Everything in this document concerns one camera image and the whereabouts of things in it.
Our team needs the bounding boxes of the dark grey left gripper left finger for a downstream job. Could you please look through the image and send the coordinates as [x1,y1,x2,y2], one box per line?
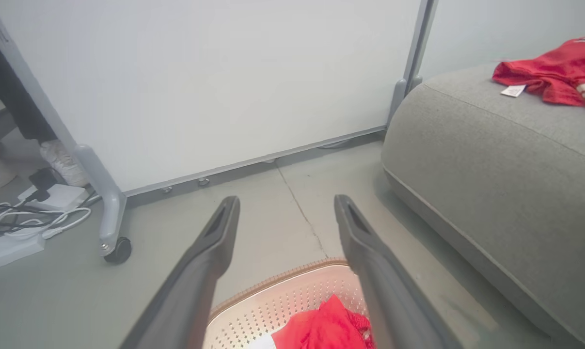
[120,195,240,349]

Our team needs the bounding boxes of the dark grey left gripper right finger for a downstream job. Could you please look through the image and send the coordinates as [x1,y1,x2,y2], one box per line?
[333,194,462,349]

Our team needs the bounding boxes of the red white-striped garment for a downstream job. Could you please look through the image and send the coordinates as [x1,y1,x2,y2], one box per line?
[253,294,376,349]
[492,33,585,113]

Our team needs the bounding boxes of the grey fabric sofa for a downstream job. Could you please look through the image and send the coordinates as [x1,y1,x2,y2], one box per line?
[381,61,585,347]

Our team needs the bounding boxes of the pink perforated laundry basket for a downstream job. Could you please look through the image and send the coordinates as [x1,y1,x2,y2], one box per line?
[203,258,370,349]

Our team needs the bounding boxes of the black caster wheel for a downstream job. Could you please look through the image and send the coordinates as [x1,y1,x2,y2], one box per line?
[103,237,132,265]

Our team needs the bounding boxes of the long grey partition foot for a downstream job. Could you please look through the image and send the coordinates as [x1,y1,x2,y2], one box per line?
[74,144,128,256]

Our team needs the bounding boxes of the white square power strip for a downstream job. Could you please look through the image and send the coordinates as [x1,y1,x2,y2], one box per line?
[18,183,89,211]

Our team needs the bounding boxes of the white sneaker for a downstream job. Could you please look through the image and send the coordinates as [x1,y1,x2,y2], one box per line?
[39,140,88,188]

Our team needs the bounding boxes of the white long power strip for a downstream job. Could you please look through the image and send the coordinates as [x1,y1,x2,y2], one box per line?
[0,233,46,273]

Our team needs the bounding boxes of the black power adapter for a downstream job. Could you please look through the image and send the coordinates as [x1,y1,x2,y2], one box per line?
[29,167,58,190]

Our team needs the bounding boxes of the white power cable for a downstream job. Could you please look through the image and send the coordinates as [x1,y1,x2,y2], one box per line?
[11,206,92,240]

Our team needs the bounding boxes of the black and white cables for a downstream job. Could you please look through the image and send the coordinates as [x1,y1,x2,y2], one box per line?
[0,204,55,260]

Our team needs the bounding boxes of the white partition panel grey frame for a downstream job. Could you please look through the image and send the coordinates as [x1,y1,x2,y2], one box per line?
[418,0,585,80]
[0,0,439,197]

